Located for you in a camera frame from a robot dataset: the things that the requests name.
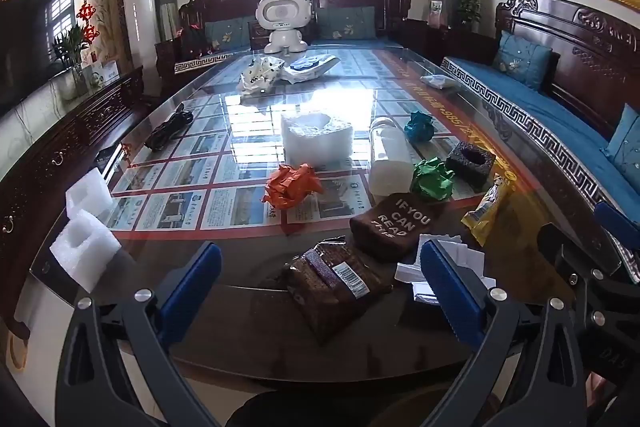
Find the dark wooden tv cabinet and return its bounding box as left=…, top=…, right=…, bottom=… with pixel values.
left=0, top=67, right=151, bottom=338

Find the yellow snack wrapper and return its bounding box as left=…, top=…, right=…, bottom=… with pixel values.
left=461, top=174, right=516, bottom=248

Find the black foam block with hole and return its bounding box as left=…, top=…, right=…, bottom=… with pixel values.
left=445, top=143, right=497, bottom=192

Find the teal embroidered cushion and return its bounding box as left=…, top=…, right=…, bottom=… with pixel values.
left=204, top=16, right=258, bottom=50
left=602, top=103, right=640, bottom=180
left=316, top=6, right=377, bottom=42
left=492, top=31, right=553, bottom=92

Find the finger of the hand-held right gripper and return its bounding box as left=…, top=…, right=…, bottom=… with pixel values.
left=594, top=201, right=640, bottom=254
left=537, top=222, right=609, bottom=308

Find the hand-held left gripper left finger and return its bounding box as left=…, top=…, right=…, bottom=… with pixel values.
left=56, top=241, right=223, bottom=427

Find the red printed poster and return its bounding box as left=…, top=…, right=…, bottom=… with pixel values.
left=107, top=47, right=516, bottom=238

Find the green crumpled paper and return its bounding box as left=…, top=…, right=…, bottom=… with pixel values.
left=411, top=157, right=456, bottom=202

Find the black bag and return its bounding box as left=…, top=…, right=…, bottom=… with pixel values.
left=180, top=24, right=211, bottom=58

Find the white tower air conditioner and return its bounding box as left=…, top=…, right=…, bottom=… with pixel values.
left=121, top=0, right=156, bottom=68

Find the orange crumpled paper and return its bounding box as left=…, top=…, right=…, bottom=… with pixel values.
left=264, top=164, right=325, bottom=210

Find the white crumpled paper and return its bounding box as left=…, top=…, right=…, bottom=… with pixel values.
left=395, top=233, right=493, bottom=305

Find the white robot toy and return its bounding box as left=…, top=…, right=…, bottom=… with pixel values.
left=255, top=0, right=313, bottom=55

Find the brown printed cloth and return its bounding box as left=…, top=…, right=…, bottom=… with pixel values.
left=349, top=192, right=435, bottom=264

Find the teal crumpled paper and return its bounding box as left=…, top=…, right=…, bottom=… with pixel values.
left=404, top=111, right=436, bottom=142

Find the carved wooden sofa blue seat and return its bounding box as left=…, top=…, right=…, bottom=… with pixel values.
left=440, top=0, right=640, bottom=283

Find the green potted plant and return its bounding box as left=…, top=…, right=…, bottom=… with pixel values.
left=456, top=0, right=486, bottom=30

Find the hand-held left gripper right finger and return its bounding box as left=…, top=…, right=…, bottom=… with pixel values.
left=419, top=237, right=588, bottom=427

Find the white plastic bottle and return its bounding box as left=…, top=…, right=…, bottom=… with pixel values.
left=367, top=117, right=416, bottom=198

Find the white foam block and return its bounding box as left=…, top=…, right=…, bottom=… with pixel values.
left=49, top=209, right=122, bottom=293
left=65, top=167, right=115, bottom=218

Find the white tissue pack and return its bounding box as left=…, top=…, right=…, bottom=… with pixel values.
left=420, top=74, right=458, bottom=90

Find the white printed plastic bag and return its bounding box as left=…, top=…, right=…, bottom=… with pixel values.
left=237, top=56, right=287, bottom=95

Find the blue and white packet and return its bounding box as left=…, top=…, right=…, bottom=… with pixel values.
left=280, top=52, right=341, bottom=84

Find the white bubble foam roll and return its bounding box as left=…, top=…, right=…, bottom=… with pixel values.
left=280, top=109, right=355, bottom=168

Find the small white card box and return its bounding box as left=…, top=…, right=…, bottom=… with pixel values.
left=90, top=59, right=121, bottom=85

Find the black television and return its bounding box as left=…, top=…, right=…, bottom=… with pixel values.
left=0, top=0, right=78, bottom=118

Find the brown snack packet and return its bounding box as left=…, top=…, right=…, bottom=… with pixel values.
left=282, top=239, right=393, bottom=345

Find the black cable bundle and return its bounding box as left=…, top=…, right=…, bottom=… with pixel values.
left=145, top=104, right=195, bottom=152

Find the potted bamboo plant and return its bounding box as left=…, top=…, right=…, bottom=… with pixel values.
left=52, top=24, right=93, bottom=100

